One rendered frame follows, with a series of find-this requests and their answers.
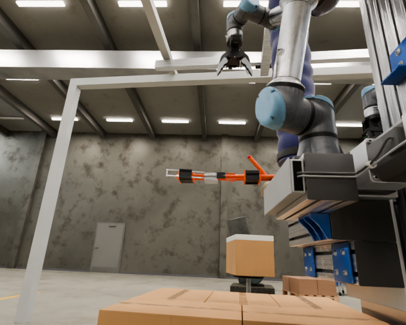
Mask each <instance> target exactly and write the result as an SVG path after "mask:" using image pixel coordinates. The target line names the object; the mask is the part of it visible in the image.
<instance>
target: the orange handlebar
mask: <svg viewBox="0 0 406 325"><path fill-rule="evenodd" d="M193 176H194V177H204V174H194V175H193ZM274 176H275V175H261V181H271V180H272V178H273V177H274ZM195 180H201V181H204V179H198V178H195ZM243 180H244V174H236V173H226V178H225V179H218V181H226V182H236V181H243Z"/></svg>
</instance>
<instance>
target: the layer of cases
mask: <svg viewBox="0 0 406 325"><path fill-rule="evenodd" d="M97 325H390V324H388V323H386V322H384V321H381V320H379V319H376V318H374V317H372V316H370V315H367V314H364V313H362V312H360V311H358V310H355V309H353V308H350V307H348V306H346V305H344V304H341V303H339V302H336V301H334V300H332V299H329V298H327V297H305V296H294V295H273V294H261V293H240V292H229V291H208V290H187V289H175V288H160V289H157V290H154V291H151V292H149V293H145V294H143V295H139V296H137V297H134V298H132V299H128V300H125V301H122V302H120V303H117V304H114V305H111V306H108V307H105V308H103V309H100V310H99V316H98V321H97Z"/></svg>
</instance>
